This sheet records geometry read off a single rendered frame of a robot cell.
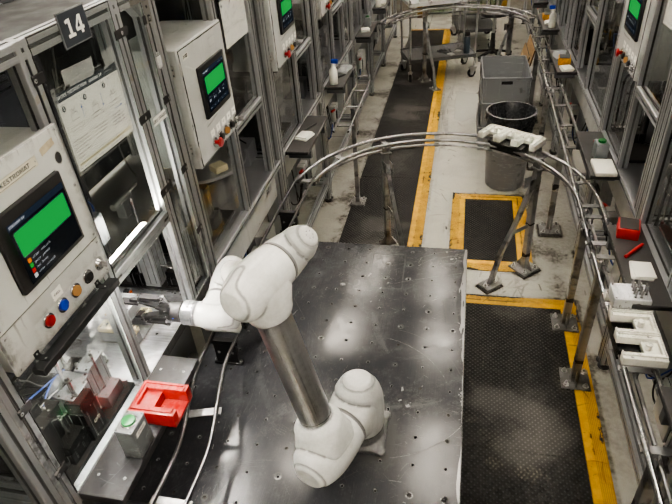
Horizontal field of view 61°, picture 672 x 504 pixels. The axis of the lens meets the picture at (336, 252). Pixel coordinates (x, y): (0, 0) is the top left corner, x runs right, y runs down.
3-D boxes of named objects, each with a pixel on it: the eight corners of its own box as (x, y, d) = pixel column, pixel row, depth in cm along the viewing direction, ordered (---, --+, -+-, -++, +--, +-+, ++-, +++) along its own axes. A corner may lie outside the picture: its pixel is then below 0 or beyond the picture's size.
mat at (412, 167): (419, 263, 387) (419, 261, 386) (333, 257, 398) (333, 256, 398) (451, 28, 849) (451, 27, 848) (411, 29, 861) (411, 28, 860)
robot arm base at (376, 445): (392, 404, 207) (392, 394, 203) (384, 457, 189) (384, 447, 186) (343, 399, 210) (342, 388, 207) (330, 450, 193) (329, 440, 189)
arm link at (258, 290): (372, 448, 181) (337, 506, 166) (331, 437, 191) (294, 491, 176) (293, 240, 147) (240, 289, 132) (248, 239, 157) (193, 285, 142)
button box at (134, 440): (142, 458, 168) (131, 433, 161) (118, 455, 170) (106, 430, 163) (154, 436, 174) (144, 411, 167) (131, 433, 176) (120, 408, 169)
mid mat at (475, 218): (534, 273, 368) (534, 272, 368) (447, 268, 380) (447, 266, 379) (524, 195, 447) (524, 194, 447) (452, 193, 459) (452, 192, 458)
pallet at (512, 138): (476, 145, 348) (478, 130, 342) (489, 137, 356) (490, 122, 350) (532, 161, 326) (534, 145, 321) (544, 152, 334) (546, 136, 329)
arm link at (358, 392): (393, 412, 197) (392, 368, 184) (368, 453, 184) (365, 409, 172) (352, 396, 204) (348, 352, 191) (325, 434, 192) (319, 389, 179)
